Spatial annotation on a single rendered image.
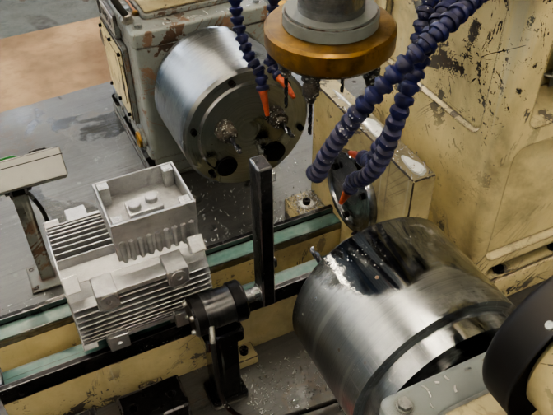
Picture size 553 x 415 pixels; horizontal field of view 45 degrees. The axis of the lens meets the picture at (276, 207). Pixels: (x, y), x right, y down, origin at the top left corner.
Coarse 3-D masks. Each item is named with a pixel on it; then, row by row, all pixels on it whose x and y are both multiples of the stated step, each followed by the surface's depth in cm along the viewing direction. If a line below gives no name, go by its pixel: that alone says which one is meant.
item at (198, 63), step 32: (192, 32) 128; (224, 32) 125; (160, 64) 129; (192, 64) 120; (224, 64) 116; (160, 96) 126; (192, 96) 116; (224, 96) 116; (256, 96) 119; (288, 96) 122; (192, 128) 117; (224, 128) 117; (256, 128) 123; (192, 160) 122; (224, 160) 124
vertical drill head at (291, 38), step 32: (288, 0) 91; (320, 0) 84; (352, 0) 84; (288, 32) 88; (320, 32) 85; (352, 32) 85; (384, 32) 88; (288, 64) 87; (320, 64) 85; (352, 64) 85
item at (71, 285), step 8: (48, 224) 97; (56, 224) 98; (192, 240) 95; (200, 240) 95; (192, 248) 95; (200, 248) 95; (64, 280) 89; (72, 280) 89; (64, 288) 89; (72, 288) 89; (80, 288) 90; (96, 344) 98
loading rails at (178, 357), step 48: (240, 240) 118; (288, 240) 119; (336, 240) 125; (288, 288) 110; (0, 336) 104; (48, 336) 107; (144, 336) 102; (192, 336) 107; (0, 384) 96; (48, 384) 99; (96, 384) 104; (144, 384) 108
